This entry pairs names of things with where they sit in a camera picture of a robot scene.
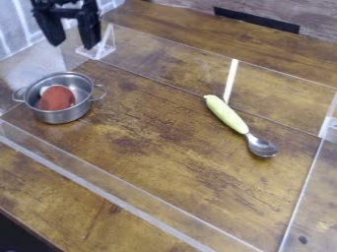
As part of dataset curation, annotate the clear acrylic front barrier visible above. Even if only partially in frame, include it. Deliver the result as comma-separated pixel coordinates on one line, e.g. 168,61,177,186
0,119,263,252

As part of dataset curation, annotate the red toy mushroom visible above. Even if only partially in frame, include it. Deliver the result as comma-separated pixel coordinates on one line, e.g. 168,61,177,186
38,85,74,110

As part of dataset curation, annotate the clear acrylic barrier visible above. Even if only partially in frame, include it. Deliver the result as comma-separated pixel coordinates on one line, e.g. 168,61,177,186
0,119,263,252
278,94,337,252

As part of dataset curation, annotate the silver metal pot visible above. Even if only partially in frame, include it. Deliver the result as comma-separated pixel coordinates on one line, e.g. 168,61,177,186
11,72,106,125

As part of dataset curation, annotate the clear acrylic right barrier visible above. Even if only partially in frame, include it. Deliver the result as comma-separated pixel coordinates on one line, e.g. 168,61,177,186
278,94,337,252

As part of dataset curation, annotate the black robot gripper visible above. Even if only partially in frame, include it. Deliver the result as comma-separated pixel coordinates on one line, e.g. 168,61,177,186
30,0,101,50

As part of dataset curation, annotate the clear acrylic triangle stand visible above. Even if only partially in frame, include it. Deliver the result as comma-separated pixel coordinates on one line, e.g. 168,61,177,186
74,23,116,60

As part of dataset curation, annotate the green handled metal spoon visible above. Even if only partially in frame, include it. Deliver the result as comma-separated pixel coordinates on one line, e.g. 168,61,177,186
204,94,279,158

